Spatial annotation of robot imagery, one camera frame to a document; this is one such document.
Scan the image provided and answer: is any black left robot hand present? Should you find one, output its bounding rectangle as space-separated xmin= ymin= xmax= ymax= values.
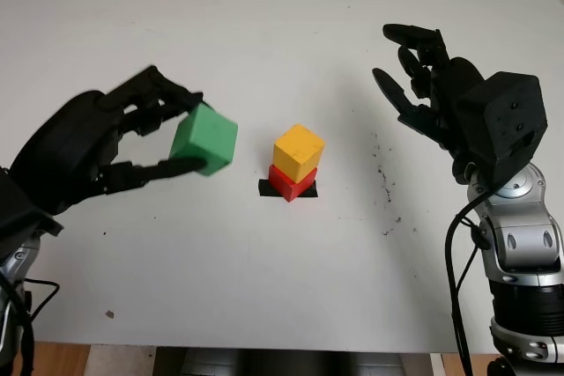
xmin=8 ymin=65 xmax=213 ymax=218

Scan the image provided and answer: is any yellow wooden block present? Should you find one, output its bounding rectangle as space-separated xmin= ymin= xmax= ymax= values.
xmin=272 ymin=123 xmax=326 ymax=182

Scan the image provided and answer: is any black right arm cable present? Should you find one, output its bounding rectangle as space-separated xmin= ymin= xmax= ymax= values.
xmin=444 ymin=192 xmax=495 ymax=376

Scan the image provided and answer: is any red wooden block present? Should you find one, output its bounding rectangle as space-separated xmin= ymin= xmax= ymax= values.
xmin=268 ymin=164 xmax=318 ymax=204

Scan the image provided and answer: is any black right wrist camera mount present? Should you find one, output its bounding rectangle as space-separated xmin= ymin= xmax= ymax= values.
xmin=456 ymin=70 xmax=549 ymax=186

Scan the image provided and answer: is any green wooden block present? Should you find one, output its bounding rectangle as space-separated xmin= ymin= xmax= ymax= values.
xmin=168 ymin=101 xmax=240 ymax=177

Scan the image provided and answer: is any dark robot torso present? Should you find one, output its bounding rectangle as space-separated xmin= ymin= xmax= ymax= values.
xmin=156 ymin=348 xmax=432 ymax=376

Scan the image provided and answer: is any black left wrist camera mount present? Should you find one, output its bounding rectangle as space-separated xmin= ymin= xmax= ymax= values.
xmin=0 ymin=167 xmax=64 ymax=246

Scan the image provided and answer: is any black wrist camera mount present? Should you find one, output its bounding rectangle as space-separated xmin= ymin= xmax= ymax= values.
xmin=0 ymin=167 xmax=64 ymax=246
xmin=456 ymin=70 xmax=549 ymax=186

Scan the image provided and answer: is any black tape strip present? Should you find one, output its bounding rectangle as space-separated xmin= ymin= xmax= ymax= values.
xmin=256 ymin=178 xmax=318 ymax=199

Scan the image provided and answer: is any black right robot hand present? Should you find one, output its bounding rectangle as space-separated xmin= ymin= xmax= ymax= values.
xmin=372 ymin=22 xmax=489 ymax=183

